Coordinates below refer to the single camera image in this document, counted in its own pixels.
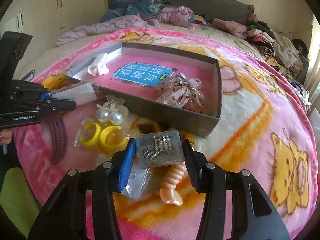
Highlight pearl earrings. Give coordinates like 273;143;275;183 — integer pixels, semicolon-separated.
96;153;154;201

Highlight dark cardboard tray box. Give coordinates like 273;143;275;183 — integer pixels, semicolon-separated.
66;42;222;137

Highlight lilac crumpled blanket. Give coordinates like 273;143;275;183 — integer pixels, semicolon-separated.
57;15;160;47

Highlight peach spiral hair clip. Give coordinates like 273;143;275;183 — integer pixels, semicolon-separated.
156;162;187;206

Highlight grey bed headboard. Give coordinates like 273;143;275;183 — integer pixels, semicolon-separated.
166;0;254;25

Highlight cream wardrobe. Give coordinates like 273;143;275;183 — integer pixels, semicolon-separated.
1;0;105;72

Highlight pink sheer hair scrunchie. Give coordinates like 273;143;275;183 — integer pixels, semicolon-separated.
155;73;208;113

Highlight yellow hoop earrings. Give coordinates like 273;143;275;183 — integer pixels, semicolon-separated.
73;116;130;157

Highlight pearl flower hair clip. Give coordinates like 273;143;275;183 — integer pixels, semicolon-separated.
95;95;129;126

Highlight pile of clothes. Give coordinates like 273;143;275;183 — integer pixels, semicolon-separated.
247;14;311;107

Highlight pink cartoon fleece blanket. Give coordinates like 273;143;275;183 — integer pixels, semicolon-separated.
14;28;319;239

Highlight clear box of rhinestone earrings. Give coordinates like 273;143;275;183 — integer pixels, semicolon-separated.
136;130;184;168

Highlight cream white hair claw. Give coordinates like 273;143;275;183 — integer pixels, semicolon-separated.
87;53;109;76

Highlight maroon hair clip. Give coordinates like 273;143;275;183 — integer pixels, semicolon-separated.
46;115;67;165

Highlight dark floral quilt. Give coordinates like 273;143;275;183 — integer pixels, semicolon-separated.
99;0;168;23

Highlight person's left hand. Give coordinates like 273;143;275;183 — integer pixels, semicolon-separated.
0;129;13;145

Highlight pink folded garment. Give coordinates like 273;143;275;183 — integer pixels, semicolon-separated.
213;18;248;40

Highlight clear plastic packet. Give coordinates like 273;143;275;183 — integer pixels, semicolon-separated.
51;82;104;106

